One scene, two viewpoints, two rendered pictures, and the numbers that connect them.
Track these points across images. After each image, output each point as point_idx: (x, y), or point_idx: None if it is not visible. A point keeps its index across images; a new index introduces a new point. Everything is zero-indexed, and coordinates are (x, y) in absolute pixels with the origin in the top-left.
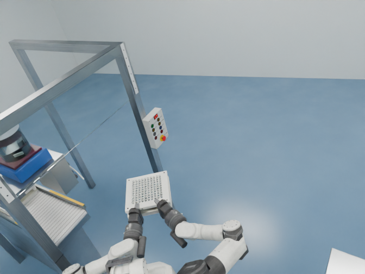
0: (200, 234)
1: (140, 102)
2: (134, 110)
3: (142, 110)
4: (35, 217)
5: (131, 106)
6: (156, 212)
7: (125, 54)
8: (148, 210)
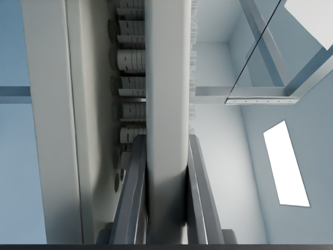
0: None
1: (209, 101)
2: (200, 90)
3: (196, 101)
4: None
5: (206, 86)
6: (48, 131)
7: (283, 101)
8: (92, 51)
